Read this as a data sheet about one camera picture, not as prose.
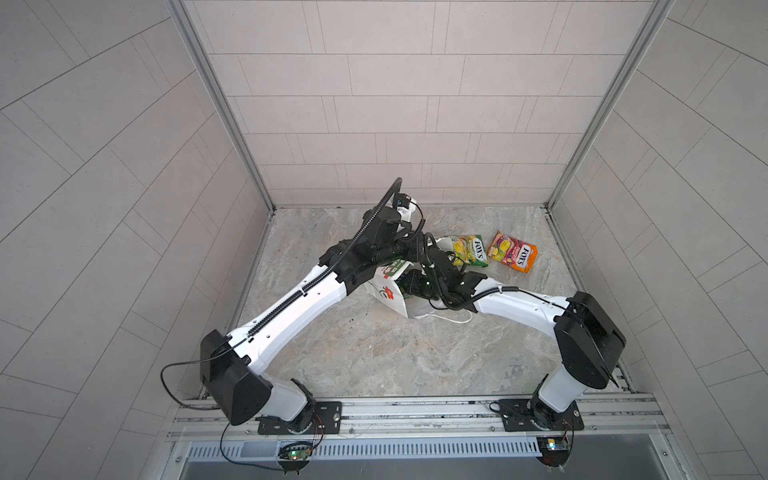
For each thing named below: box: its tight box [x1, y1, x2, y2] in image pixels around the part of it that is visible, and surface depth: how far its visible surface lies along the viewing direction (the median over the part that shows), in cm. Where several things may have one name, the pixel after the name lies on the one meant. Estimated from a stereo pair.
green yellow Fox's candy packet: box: [451, 234, 489, 267], surface depth 103 cm
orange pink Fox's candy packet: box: [488, 230, 539, 274], surface depth 102 cm
